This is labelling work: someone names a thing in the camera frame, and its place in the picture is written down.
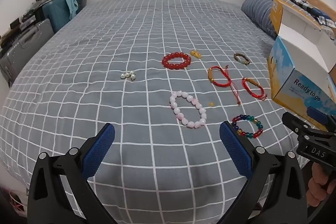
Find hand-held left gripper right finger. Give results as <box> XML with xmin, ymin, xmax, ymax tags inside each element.
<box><xmin>219</xmin><ymin>121</ymin><xmax>309</xmax><ymax>224</ymax></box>

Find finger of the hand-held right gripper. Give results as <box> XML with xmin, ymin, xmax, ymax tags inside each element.
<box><xmin>282</xmin><ymin>112</ymin><xmax>315</xmax><ymax>141</ymax></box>
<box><xmin>307</xmin><ymin>106</ymin><xmax>336</xmax><ymax>132</ymax></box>

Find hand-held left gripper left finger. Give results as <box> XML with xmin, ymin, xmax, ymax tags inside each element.
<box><xmin>28</xmin><ymin>122</ymin><xmax>116</xmax><ymax>224</ymax></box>

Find blue and yellow cardboard box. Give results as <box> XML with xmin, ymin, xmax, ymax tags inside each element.
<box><xmin>268</xmin><ymin>0</ymin><xmax>336</xmax><ymax>132</ymax></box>

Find rainbow bead bracelet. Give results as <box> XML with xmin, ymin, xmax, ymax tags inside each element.
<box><xmin>231</xmin><ymin>114</ymin><xmax>263</xmax><ymax>139</ymax></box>

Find red cord bracelet long tails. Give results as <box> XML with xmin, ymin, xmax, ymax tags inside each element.
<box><xmin>208</xmin><ymin>65</ymin><xmax>241</xmax><ymax>106</ymax></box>

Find pink bead bracelet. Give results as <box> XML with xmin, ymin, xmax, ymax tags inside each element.
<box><xmin>170</xmin><ymin>91</ymin><xmax>208</xmax><ymax>129</ymax></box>

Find person's right hand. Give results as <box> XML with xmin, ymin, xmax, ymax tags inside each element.
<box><xmin>308</xmin><ymin>161</ymin><xmax>336</xmax><ymax>207</ymax></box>

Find pearl bead cluster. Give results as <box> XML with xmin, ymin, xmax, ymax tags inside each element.
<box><xmin>120</xmin><ymin>71</ymin><xmax>136</xmax><ymax>81</ymax></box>

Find grey checked bed sheet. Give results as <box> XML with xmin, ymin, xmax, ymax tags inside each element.
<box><xmin>0</xmin><ymin>0</ymin><xmax>315</xmax><ymax>224</ymax></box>

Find blue striped pillow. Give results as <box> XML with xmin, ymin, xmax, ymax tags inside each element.
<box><xmin>241</xmin><ymin>0</ymin><xmax>279</xmax><ymax>39</ymax></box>

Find grey suitcase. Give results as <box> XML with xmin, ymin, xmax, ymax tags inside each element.
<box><xmin>0</xmin><ymin>18</ymin><xmax>55</xmax><ymax>88</ymax></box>

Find teal suitcase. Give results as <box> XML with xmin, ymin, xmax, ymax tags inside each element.
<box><xmin>42</xmin><ymin>0</ymin><xmax>79</xmax><ymax>34</ymax></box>

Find teal cloth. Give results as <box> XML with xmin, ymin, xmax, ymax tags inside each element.
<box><xmin>63</xmin><ymin>0</ymin><xmax>79</xmax><ymax>20</ymax></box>

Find brown bead bracelet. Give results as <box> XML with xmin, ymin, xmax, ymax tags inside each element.
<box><xmin>234</xmin><ymin>53</ymin><xmax>250</xmax><ymax>65</ymax></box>

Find red bead bracelet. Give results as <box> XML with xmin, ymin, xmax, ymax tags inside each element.
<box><xmin>162</xmin><ymin>52</ymin><xmax>192</xmax><ymax>70</ymax></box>

